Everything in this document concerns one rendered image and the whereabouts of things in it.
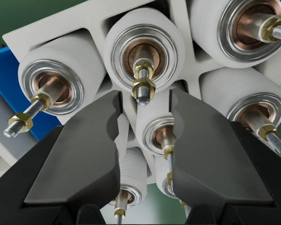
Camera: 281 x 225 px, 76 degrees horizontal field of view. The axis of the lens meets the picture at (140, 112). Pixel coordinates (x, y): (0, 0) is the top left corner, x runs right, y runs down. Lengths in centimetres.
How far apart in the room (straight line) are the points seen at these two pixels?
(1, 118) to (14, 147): 7
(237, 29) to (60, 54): 19
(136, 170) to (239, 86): 23
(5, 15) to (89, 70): 34
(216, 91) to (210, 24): 10
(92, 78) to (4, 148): 30
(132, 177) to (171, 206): 58
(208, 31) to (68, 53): 16
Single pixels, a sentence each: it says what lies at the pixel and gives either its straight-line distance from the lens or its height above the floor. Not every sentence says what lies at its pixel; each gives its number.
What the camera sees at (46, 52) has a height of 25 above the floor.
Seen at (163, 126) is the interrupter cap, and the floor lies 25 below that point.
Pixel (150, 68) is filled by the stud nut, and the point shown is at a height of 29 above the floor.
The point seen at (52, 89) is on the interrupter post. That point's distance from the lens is 23.
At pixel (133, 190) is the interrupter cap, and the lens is 36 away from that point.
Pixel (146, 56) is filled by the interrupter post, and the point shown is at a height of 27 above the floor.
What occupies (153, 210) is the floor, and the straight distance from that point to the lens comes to 95.
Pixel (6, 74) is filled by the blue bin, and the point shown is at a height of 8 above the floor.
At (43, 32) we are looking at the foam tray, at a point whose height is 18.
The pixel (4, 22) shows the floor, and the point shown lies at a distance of 56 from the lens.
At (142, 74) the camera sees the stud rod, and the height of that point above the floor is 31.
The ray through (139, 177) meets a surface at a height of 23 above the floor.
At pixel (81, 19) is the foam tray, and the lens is 29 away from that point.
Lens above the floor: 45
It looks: 57 degrees down
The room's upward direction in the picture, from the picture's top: 178 degrees counter-clockwise
